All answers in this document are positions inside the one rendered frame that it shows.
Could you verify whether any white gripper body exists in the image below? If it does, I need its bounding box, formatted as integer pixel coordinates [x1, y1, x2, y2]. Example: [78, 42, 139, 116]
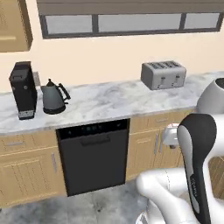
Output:
[160, 122, 180, 147]

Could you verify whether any wooden cupboard door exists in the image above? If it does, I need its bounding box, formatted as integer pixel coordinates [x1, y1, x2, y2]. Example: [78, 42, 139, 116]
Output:
[0, 146, 67, 209]
[125, 129, 161, 181]
[153, 128, 186, 171]
[207, 156, 224, 200]

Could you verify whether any wooden drawer front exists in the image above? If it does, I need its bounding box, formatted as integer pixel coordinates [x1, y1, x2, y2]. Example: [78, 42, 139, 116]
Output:
[129, 108, 197, 136]
[0, 129, 59, 156]

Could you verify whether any silver four-slot toaster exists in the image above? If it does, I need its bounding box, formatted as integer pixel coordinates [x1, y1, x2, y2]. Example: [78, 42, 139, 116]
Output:
[140, 59, 187, 91]

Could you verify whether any black dishwasher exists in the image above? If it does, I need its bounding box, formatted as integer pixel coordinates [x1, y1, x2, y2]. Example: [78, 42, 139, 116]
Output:
[55, 117, 131, 198]

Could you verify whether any dark framed window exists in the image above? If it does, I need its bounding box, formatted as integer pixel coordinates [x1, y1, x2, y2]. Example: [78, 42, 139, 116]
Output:
[36, 0, 224, 40]

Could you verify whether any grey electric kettle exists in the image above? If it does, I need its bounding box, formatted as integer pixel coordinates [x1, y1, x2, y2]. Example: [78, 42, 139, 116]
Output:
[39, 78, 72, 116]

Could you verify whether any black coffee machine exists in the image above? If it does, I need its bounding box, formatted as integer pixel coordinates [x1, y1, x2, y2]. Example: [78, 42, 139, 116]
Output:
[8, 60, 39, 121]

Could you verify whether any silver cupboard door handle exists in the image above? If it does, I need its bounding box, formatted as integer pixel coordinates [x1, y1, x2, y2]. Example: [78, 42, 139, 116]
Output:
[153, 133, 159, 156]
[158, 136, 164, 154]
[51, 151, 58, 174]

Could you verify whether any silver drawer handle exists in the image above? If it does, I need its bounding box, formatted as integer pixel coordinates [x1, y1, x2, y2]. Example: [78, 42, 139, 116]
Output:
[155, 116, 170, 123]
[3, 141, 26, 147]

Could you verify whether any black dishwasher handle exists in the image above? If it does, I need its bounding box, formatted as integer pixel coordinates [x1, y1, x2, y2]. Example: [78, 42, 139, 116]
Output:
[80, 135, 112, 147]

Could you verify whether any grey wall socket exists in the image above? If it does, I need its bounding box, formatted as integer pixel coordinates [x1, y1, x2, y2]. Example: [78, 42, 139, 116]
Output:
[32, 71, 41, 88]

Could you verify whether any wooden wall cupboard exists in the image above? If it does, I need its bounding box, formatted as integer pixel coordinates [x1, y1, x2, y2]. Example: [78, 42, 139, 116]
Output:
[0, 0, 34, 53]

